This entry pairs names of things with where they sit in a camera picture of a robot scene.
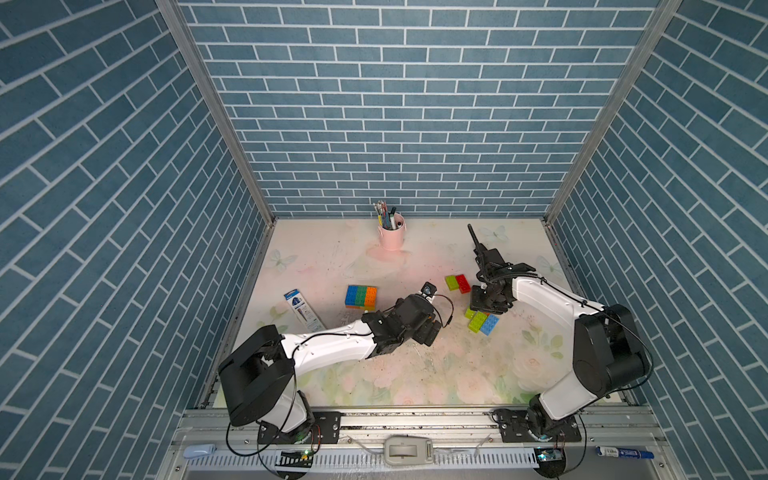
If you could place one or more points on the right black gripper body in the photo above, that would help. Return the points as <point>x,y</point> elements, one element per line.
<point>481,299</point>

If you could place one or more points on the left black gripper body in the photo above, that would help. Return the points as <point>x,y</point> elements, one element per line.
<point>423,333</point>

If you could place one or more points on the orange lego brick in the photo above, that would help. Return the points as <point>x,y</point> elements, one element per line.
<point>369,302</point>

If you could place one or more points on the blue lego brick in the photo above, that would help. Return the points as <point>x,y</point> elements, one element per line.
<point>489,324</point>
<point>351,296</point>

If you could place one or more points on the dark green lego brick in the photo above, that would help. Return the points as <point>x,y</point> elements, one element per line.
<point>361,295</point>

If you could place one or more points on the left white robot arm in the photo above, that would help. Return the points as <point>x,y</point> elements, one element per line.
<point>259,379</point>

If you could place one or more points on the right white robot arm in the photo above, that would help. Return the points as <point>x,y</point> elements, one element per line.
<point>607,353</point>

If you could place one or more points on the red lego brick top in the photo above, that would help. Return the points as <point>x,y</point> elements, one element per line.
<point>463,284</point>

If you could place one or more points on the lime lego brick top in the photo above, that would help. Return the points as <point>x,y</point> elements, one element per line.
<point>452,282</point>

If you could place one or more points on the pink pen cup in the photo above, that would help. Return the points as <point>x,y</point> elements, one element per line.
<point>393,240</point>

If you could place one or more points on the pens in cup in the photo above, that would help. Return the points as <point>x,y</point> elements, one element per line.
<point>386,216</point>

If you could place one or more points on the white blue small box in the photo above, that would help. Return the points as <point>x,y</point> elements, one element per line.
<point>303,311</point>

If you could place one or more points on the white handheld device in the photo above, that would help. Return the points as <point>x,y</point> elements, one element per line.
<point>406,451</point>

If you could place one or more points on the blue white marker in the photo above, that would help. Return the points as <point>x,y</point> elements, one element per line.
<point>624,453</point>

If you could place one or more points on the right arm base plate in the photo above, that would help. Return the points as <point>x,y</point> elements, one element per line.
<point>518,426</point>

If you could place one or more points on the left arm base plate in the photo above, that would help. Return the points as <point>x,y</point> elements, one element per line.
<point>322,428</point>

